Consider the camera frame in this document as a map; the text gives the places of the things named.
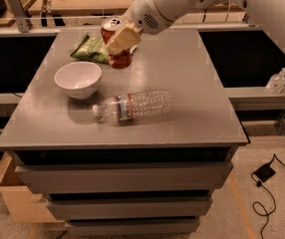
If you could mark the green chip bag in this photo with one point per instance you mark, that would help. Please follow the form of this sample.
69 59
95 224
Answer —
92 49

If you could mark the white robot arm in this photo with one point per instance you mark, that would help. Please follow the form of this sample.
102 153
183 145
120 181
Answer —
269 15

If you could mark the grey drawer cabinet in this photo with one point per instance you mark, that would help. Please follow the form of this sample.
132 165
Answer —
145 176

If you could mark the clear plastic water bottle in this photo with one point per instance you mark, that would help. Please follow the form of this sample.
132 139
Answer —
133 106

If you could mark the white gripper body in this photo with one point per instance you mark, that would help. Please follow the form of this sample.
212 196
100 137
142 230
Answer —
143 13

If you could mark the clear soap dispenser bottle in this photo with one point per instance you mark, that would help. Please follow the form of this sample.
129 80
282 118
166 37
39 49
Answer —
276 83

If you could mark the cardboard box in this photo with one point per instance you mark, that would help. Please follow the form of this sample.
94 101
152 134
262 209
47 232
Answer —
23 205

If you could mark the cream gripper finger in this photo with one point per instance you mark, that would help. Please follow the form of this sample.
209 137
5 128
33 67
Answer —
121 37

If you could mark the black power adapter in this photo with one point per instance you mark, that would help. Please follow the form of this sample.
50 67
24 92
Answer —
264 172

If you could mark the orange coke can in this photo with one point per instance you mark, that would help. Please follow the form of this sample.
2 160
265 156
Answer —
119 59

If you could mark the white ceramic bowl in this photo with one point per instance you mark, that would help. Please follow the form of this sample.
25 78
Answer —
79 80

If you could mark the left metal rail bracket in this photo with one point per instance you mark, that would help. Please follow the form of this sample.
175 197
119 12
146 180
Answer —
21 18

